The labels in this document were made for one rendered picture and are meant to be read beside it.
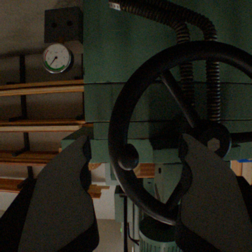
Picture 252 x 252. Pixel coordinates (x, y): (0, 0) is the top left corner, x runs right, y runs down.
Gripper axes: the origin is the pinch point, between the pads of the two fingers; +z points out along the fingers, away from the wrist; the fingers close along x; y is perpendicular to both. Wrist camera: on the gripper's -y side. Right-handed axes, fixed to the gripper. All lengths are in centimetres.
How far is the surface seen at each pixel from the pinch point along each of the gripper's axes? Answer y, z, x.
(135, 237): 82, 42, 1
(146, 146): 19.5, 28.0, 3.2
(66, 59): -0.9, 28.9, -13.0
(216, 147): 8.4, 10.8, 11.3
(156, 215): 18.9, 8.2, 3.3
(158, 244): 56, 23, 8
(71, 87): 61, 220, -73
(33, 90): 62, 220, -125
